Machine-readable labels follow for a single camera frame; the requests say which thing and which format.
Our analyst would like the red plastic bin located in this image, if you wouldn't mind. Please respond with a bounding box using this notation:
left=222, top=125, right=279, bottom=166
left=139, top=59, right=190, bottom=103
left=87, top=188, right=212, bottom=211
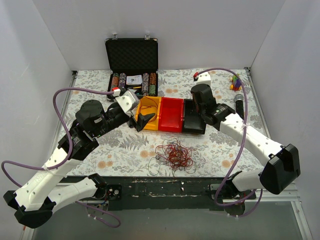
left=158, top=97, right=184, bottom=133

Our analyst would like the thin dark wire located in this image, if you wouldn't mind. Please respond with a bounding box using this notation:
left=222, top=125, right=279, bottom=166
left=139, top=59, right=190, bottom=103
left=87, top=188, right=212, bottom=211
left=147, top=154, right=198, bottom=179

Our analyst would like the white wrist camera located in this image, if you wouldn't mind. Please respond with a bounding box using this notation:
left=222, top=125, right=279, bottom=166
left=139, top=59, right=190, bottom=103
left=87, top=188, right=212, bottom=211
left=193, top=72, right=211, bottom=86
left=112, top=87, right=140, bottom=117

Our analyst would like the yellow plastic bin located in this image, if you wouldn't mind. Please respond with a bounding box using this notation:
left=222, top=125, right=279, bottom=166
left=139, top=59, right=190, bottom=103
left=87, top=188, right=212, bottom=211
left=135, top=96, right=162, bottom=131

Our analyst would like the playing card deck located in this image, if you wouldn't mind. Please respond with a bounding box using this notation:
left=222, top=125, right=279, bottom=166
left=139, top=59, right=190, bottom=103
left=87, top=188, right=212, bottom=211
left=126, top=74, right=143, bottom=86

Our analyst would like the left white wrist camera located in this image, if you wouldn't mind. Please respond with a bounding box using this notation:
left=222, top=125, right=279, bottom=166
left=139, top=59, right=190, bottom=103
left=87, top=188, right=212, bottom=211
left=112, top=87, right=140, bottom=117

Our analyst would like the floral table mat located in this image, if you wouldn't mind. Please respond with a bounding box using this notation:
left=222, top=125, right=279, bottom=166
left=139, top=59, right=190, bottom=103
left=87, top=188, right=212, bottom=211
left=64, top=69, right=268, bottom=177

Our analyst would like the black plastic bin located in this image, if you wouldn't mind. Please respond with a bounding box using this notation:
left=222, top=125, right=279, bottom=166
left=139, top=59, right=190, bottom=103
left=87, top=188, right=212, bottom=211
left=181, top=99, right=206, bottom=135

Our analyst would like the colourful toy block figure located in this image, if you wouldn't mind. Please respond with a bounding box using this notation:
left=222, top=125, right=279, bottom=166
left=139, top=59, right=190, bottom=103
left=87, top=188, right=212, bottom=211
left=229, top=75, right=242, bottom=92

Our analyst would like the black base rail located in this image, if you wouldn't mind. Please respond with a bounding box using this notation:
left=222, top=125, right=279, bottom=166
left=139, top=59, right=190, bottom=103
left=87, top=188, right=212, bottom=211
left=77, top=176, right=258, bottom=212

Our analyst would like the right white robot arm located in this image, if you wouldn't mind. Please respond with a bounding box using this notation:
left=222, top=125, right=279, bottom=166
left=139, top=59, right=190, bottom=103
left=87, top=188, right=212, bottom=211
left=190, top=84, right=301, bottom=199

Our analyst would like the black microphone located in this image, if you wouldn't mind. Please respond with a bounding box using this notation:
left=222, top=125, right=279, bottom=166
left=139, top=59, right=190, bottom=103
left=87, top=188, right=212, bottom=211
left=234, top=94, right=245, bottom=120

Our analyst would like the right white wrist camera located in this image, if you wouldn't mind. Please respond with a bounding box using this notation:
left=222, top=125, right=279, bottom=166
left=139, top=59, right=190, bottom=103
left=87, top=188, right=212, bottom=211
left=193, top=72, right=211, bottom=86

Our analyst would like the black poker chip case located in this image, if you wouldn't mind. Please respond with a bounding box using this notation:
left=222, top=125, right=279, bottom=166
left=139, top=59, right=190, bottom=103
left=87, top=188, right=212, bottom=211
left=105, top=38, right=159, bottom=97

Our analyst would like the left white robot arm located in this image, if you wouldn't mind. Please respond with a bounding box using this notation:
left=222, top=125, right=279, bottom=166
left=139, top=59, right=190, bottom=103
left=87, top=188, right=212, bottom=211
left=3, top=99, right=155, bottom=229

